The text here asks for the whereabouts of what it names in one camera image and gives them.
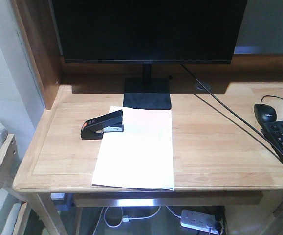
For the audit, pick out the black computer mouse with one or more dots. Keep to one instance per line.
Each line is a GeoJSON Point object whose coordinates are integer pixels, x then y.
{"type": "Point", "coordinates": [264, 113]}

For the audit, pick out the wooden desk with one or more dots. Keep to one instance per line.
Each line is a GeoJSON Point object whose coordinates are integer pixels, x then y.
{"type": "Point", "coordinates": [217, 160]}

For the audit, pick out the white power strip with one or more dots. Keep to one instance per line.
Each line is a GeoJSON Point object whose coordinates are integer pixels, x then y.
{"type": "Point", "coordinates": [201, 222]}

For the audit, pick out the black computer monitor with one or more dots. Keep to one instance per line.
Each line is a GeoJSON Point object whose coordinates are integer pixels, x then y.
{"type": "Point", "coordinates": [148, 32]}

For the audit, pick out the white paper sheets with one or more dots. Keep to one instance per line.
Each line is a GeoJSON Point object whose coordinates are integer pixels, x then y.
{"type": "Point", "coordinates": [139, 157]}

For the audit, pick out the black stapler with orange button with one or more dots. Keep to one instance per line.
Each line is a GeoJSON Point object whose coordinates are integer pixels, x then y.
{"type": "Point", "coordinates": [94, 129]}

